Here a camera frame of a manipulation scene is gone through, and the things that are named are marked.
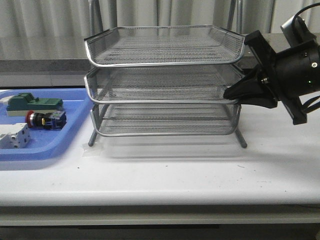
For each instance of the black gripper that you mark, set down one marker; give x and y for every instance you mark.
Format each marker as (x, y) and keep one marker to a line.
(281, 76)

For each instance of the mesh tray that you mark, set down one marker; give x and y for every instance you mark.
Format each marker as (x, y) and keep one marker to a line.
(161, 84)
(164, 119)
(137, 46)

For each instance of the red emergency stop button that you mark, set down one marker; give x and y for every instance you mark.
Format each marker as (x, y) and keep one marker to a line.
(50, 121)

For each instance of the blue plastic tray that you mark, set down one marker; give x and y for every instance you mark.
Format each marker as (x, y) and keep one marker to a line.
(48, 143)

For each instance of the grey stone counter ledge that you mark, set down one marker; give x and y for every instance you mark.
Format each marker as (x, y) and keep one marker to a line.
(43, 62)

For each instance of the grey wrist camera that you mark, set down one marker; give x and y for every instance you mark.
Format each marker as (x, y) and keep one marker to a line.
(296, 31)

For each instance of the grey metal rack frame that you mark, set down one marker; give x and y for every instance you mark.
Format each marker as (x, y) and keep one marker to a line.
(96, 27)

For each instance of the green and beige switch block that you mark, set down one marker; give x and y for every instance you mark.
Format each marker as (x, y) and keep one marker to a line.
(20, 104)

